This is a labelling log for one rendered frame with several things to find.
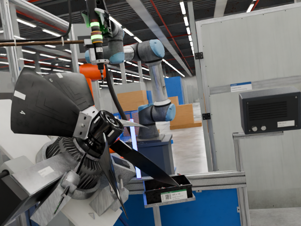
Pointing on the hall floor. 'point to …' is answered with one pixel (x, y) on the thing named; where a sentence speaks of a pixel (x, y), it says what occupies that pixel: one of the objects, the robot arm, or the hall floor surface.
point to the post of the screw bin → (156, 216)
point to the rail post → (244, 206)
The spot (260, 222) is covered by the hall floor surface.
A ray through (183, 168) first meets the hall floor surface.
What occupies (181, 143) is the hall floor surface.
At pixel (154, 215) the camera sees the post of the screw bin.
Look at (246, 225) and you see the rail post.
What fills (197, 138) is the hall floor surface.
